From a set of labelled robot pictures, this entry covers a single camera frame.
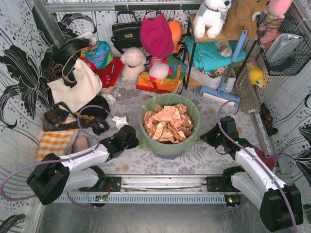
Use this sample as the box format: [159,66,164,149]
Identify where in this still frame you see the green plastic trash bag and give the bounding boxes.
[139,94,201,157]

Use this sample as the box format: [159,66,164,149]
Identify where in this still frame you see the blue trash bin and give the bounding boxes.
[155,149,188,160]

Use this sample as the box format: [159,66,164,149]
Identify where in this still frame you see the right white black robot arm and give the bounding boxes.
[201,116,304,232]

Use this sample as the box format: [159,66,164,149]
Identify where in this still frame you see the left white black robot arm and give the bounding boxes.
[26,125,139,205]

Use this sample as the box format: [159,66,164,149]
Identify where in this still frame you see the cream canvas tote bag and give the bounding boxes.
[48,58,103,112]

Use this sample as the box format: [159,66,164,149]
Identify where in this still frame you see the colorful printed bag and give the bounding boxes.
[80,41,114,69]

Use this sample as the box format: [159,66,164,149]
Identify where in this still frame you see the magenta fabric bag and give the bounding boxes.
[139,13,174,58]

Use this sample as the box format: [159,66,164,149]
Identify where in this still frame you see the pink round object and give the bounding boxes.
[71,136,91,153]

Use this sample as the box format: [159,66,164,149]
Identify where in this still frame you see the crumpled brown paper waste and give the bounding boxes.
[143,103,193,144]

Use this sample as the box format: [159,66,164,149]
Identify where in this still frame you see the purple orange sock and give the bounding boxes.
[252,145,280,171]

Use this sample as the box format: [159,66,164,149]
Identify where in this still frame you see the white sneakers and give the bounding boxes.
[190,68,236,93]

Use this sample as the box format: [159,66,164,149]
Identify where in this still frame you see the red cloth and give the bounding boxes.
[93,57,124,88]

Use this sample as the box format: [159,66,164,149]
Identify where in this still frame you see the orange white checkered cloth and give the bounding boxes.
[36,129,79,162]

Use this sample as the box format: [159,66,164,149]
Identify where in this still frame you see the yellow plush duck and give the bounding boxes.
[248,64,264,88]

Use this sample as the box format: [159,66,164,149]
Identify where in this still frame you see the pink white plush pig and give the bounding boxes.
[149,56,173,81]

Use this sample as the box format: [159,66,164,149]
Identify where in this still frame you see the teal folded cloth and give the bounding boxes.
[183,35,246,71]

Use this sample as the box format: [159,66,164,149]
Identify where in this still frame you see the grey baseball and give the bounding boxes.
[215,41,232,57]

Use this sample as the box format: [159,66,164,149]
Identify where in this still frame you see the black leather handbag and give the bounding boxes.
[111,11,143,54]

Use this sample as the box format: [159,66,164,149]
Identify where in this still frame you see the black metal shelf rack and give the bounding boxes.
[183,14,244,90]

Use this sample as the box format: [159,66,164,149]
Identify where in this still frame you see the silver pouch in basket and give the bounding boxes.
[266,33,304,63]

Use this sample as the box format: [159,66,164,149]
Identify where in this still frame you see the brown teddy bear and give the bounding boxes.
[224,0,270,39]

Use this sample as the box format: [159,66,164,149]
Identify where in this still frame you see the orange plush toy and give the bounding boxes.
[168,20,182,53]

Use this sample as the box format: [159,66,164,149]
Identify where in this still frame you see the white plush dog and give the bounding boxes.
[193,0,232,38]

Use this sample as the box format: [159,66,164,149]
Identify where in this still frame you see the pink plush toy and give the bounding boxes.
[263,0,293,24]

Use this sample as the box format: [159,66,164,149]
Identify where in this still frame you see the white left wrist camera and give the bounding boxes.
[112,116,129,130]

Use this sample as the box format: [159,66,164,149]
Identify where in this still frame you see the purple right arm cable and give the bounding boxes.
[217,100,297,233]

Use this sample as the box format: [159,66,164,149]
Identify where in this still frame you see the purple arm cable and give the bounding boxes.
[0,104,115,211]
[217,100,297,233]

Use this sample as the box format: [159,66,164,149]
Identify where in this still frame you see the metal handled broom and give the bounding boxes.
[236,79,272,159]

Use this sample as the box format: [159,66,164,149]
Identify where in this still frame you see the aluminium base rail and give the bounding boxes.
[36,173,297,207]

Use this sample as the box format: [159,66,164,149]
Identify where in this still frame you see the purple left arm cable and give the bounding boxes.
[0,104,115,211]

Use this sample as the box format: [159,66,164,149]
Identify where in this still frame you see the black wire basket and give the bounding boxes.
[257,12,311,76]

